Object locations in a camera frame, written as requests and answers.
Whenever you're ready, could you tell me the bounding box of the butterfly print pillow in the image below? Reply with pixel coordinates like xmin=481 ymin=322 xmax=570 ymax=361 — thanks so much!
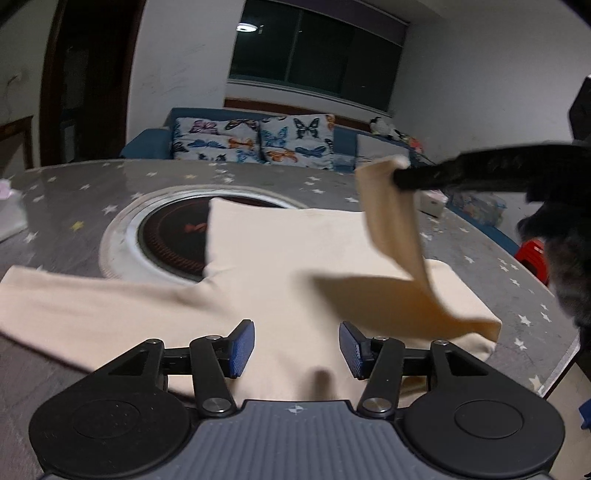
xmin=172 ymin=115 xmax=266 ymax=164
xmin=259 ymin=114 xmax=335 ymax=171

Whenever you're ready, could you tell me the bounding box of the plain grey pillow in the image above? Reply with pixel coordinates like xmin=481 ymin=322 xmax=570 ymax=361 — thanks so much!
xmin=356 ymin=133 xmax=411 ymax=162

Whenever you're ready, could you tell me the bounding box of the cream long-sleeved top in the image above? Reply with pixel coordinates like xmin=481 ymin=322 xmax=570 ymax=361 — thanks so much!
xmin=0 ymin=154 xmax=503 ymax=402

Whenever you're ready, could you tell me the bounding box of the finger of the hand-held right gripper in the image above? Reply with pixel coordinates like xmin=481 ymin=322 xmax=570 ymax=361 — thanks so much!
xmin=392 ymin=146 xmax=546 ymax=192

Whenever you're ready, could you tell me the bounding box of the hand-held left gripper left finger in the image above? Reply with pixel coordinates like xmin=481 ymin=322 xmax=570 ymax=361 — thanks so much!
xmin=92 ymin=319 xmax=256 ymax=418

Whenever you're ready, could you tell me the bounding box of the grey star-print tablecloth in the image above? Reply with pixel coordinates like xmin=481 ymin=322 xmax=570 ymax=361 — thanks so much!
xmin=0 ymin=157 xmax=583 ymax=480

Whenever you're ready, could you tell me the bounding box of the blue sofa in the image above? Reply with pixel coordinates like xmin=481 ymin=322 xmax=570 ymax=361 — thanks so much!
xmin=120 ymin=107 xmax=522 ymax=257

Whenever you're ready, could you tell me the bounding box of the clear bag of colourful bits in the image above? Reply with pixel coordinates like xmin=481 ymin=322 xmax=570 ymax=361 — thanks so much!
xmin=450 ymin=190 xmax=506 ymax=227

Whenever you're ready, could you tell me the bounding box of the pink and white plastic bag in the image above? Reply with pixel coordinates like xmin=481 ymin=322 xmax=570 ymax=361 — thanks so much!
xmin=0 ymin=180 xmax=28 ymax=243

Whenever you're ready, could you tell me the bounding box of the brown wooden door frame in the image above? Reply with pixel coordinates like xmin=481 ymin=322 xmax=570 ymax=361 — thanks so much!
xmin=39 ymin=0 xmax=148 ymax=167

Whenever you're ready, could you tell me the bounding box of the black and white plush toy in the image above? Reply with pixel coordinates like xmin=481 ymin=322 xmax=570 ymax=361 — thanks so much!
xmin=368 ymin=115 xmax=398 ymax=137

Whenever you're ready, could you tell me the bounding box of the dark window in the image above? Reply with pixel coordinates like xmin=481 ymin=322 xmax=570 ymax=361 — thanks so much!
xmin=228 ymin=0 xmax=409 ymax=116

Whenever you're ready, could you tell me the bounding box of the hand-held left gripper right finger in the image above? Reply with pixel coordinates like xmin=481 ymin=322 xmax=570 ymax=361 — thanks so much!
xmin=339 ymin=322 xmax=502 ymax=420

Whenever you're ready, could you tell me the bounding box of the wooden side table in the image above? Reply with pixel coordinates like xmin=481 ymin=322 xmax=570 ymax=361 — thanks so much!
xmin=0 ymin=115 xmax=35 ymax=171

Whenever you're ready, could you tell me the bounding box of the black round induction cooktop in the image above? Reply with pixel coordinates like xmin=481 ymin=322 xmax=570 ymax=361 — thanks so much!
xmin=137 ymin=194 xmax=301 ymax=280

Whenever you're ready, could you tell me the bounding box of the white tissue box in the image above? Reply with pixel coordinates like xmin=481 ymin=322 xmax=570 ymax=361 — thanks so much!
xmin=418 ymin=189 xmax=448 ymax=217

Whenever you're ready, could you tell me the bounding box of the person's right hand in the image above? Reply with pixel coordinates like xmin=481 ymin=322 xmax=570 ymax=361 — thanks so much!
xmin=547 ymin=231 xmax=591 ymax=333

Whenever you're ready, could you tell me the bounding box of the red plastic stool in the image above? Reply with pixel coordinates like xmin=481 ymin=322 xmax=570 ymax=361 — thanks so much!
xmin=515 ymin=237 xmax=550 ymax=284

